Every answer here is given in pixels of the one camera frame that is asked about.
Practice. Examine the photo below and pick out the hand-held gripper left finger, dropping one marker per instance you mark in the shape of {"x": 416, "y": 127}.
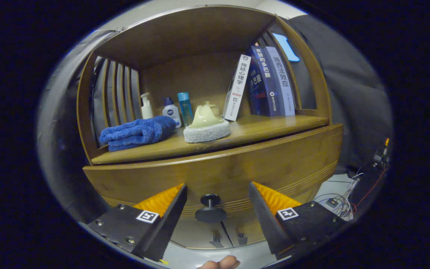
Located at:
{"x": 170, "y": 224}

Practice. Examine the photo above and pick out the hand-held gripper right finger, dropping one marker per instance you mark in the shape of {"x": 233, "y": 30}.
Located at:
{"x": 265, "y": 224}

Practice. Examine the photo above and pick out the pale green scrub brush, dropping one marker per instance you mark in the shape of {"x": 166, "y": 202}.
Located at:
{"x": 205, "y": 129}

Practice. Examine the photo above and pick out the wooden cabinet door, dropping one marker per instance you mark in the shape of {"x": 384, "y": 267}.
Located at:
{"x": 196, "y": 235}
{"x": 250, "y": 235}

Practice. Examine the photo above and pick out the wooden countertop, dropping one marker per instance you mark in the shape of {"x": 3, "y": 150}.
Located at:
{"x": 267, "y": 127}

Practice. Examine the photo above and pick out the wooden cabinet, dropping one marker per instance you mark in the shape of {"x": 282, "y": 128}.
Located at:
{"x": 185, "y": 74}

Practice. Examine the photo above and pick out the blue folded towel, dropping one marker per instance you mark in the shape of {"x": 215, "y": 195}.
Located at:
{"x": 136, "y": 132}

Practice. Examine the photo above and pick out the white bottle with blue cap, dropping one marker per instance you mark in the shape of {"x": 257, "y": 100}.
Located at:
{"x": 171, "y": 111}

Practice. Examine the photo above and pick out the white pump bottle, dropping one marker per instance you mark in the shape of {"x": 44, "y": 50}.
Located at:
{"x": 147, "y": 110}

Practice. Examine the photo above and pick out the clear blue bottle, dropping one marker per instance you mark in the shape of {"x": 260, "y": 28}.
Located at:
{"x": 185, "y": 108}

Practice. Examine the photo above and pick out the beige lidded teacup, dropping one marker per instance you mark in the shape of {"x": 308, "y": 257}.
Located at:
{"x": 215, "y": 106}

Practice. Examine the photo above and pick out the dark blue book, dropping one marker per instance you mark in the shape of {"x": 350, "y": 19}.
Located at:
{"x": 261, "y": 86}

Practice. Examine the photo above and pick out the white book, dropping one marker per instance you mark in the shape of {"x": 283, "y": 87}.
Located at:
{"x": 237, "y": 87}

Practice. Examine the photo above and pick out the pale lilac book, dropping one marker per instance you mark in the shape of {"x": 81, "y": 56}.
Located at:
{"x": 280, "y": 82}

